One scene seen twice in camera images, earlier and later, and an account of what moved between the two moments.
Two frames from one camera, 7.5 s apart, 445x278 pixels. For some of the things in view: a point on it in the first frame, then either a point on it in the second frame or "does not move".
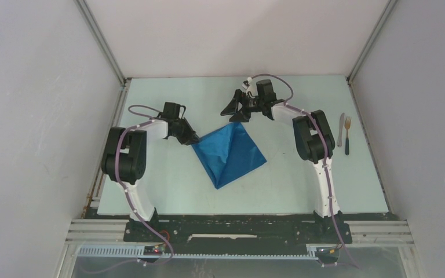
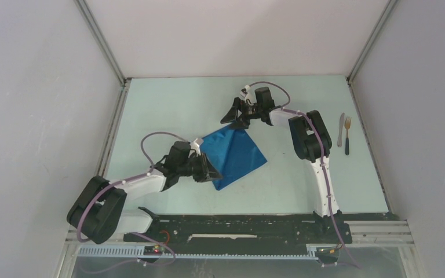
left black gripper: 190,138 → 207,171
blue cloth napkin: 228,154 does not move
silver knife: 339,143 does not move
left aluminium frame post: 110,55 does not move
